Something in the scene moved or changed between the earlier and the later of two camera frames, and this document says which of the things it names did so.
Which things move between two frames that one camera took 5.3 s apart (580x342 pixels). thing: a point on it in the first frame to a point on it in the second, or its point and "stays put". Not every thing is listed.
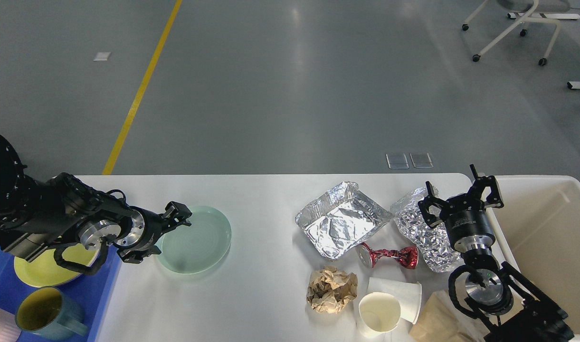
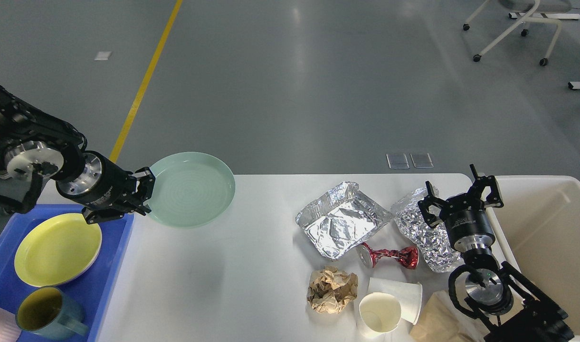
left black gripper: x=141 y=228 to x=102 y=184
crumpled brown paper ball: x=329 y=289 stays put
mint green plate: x=199 y=247 to x=191 y=189
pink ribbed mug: x=1 y=325 stays put
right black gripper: x=468 y=224 stays put
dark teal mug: x=51 y=313 stays put
